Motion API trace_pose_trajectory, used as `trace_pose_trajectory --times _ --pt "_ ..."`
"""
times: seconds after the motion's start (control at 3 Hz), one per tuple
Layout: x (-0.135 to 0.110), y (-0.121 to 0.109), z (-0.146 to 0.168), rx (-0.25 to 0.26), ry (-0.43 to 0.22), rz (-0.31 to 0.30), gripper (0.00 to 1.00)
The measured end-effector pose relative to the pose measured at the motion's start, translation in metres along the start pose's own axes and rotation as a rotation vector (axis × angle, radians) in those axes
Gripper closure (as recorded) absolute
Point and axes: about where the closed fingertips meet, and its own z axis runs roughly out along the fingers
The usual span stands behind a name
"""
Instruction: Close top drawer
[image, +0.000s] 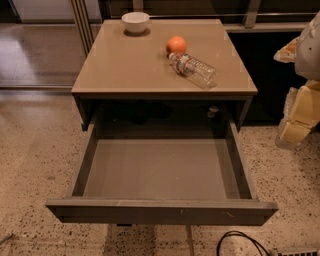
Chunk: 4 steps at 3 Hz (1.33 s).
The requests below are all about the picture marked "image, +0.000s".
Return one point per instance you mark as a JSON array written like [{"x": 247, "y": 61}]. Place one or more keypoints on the orange fruit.
[{"x": 176, "y": 44}]

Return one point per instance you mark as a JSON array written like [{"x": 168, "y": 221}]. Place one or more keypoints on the white bowl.
[{"x": 135, "y": 22}]

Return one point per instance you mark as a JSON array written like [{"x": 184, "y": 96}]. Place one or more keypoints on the clear plastic water bottle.
[{"x": 197, "y": 72}]

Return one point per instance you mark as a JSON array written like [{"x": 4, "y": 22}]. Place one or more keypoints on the metal window frame rail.
[{"x": 82, "y": 23}]

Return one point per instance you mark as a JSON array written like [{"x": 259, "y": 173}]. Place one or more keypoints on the grey top drawer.
[{"x": 171, "y": 172}]

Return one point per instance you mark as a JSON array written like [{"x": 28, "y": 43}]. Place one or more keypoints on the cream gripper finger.
[
  {"x": 287, "y": 53},
  {"x": 301, "y": 114}
]

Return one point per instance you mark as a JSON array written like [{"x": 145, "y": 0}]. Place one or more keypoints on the grey floor vent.
[{"x": 295, "y": 252}]

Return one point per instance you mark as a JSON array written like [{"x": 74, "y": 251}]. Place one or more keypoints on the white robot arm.
[{"x": 307, "y": 61}]

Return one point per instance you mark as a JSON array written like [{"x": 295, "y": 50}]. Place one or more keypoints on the brown drawer cabinet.
[{"x": 120, "y": 66}]

